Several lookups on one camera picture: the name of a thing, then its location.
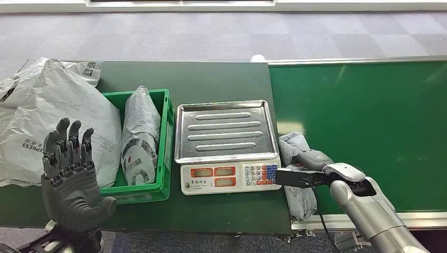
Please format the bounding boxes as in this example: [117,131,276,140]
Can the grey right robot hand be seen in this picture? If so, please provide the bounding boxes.
[295,149,335,172]

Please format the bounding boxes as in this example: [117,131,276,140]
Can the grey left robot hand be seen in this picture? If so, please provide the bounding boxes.
[41,118,118,233]

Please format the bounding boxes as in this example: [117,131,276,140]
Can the grey package with red print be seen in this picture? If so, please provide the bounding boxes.
[278,132,318,223]

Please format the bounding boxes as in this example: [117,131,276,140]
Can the green conveyor belt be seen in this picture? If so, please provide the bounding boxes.
[268,55,447,232]

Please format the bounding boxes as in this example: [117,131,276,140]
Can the grey package with round print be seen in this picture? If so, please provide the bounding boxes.
[120,85,162,187]

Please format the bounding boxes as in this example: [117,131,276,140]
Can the electronic scale with steel pan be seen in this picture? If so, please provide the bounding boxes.
[173,100,283,196]

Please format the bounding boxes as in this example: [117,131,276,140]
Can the large white express mailer bag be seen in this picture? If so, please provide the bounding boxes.
[0,57,122,189]

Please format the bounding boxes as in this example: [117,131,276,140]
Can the green plastic crate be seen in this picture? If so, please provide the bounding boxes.
[99,89,175,206]

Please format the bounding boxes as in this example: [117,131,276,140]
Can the small white mailer bag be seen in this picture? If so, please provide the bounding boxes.
[62,61,103,87]

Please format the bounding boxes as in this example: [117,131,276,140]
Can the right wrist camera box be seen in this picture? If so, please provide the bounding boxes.
[275,167,331,190]

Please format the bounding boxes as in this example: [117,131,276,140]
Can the black camera cable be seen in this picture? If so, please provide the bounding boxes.
[302,178,342,253]

